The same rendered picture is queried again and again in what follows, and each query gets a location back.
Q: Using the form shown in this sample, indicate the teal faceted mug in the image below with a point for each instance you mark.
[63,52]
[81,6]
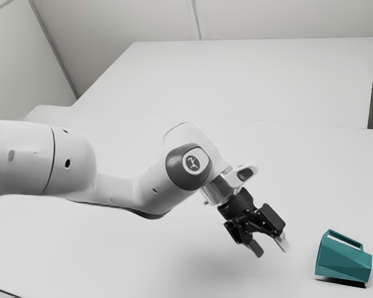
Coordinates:
[342,256]

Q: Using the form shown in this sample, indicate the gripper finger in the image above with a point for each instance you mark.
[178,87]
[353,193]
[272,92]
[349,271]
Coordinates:
[271,222]
[244,236]

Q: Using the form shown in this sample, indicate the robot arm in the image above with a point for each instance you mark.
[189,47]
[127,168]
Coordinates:
[118,174]

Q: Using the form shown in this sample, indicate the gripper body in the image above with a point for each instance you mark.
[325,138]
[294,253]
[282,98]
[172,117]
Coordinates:
[240,205]

